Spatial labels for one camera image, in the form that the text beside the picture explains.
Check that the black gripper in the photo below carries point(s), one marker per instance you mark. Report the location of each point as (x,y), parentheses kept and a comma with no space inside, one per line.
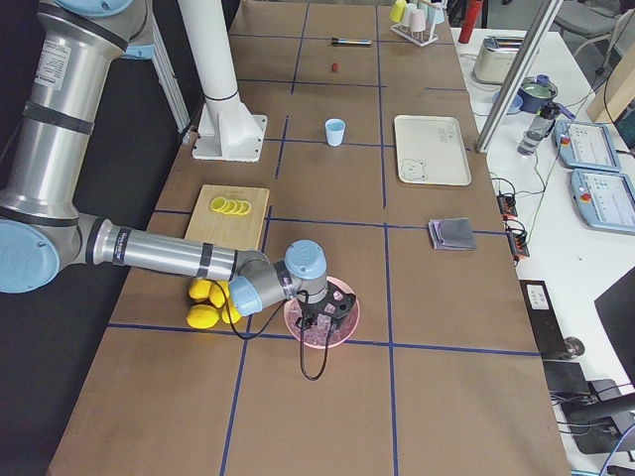
(318,303)

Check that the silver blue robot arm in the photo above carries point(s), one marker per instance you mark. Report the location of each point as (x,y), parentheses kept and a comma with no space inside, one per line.
(129,155)

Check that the pink bowl of ice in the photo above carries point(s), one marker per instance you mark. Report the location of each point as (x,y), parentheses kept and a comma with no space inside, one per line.
(315,337)

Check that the light blue plastic cup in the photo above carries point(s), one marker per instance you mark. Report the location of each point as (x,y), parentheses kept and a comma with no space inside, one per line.
(334,131)

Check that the pink plastic cup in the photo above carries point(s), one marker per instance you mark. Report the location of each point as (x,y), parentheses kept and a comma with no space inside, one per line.
(414,20)

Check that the yellow plastic cup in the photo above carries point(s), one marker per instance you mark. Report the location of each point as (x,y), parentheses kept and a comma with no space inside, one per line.
(397,11)

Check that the yellow lemon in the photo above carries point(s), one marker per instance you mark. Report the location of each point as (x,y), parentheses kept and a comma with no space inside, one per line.
(229,313)
(218,293)
(202,316)
(199,290)

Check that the bamboo cutting board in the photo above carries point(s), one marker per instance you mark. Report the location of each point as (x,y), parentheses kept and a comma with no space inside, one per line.
(236,232)

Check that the grey purple folded cloths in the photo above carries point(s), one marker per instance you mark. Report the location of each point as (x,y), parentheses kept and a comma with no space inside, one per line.
(452,234)

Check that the lemon slices stack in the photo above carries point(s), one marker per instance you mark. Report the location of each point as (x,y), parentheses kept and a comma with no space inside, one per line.
(230,206)

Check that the cream bear serving tray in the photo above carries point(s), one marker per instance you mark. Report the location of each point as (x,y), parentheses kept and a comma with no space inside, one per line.
(430,150)

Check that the steel muddler black tip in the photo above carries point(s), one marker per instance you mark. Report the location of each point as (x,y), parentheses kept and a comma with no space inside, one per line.
(345,42)

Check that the clear water bottle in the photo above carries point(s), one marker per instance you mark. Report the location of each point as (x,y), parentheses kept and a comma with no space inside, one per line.
(540,128)

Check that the blue bowl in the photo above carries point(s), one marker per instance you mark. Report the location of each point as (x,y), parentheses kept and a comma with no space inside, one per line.
(515,106)

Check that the black monitor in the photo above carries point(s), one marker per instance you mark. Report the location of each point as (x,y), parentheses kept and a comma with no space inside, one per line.
(615,308)

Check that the dark blue saucepan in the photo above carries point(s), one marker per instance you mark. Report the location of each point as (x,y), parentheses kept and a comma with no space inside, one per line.
(535,91)

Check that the blue teach pendant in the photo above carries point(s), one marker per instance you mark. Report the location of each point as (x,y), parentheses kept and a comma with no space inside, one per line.
(586,145)
(605,200)

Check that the cream toaster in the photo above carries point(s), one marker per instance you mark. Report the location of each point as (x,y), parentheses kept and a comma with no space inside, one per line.
(495,58)

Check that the red bottle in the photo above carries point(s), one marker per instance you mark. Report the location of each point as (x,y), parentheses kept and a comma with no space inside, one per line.
(472,14)

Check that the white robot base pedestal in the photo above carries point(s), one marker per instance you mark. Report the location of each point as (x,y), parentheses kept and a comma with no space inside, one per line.
(227,130)

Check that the white wire cup rack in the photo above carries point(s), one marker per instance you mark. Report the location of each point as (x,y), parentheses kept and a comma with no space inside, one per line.
(435,16)

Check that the aluminium frame post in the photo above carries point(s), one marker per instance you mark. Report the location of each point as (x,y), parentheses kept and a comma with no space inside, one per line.
(518,70)

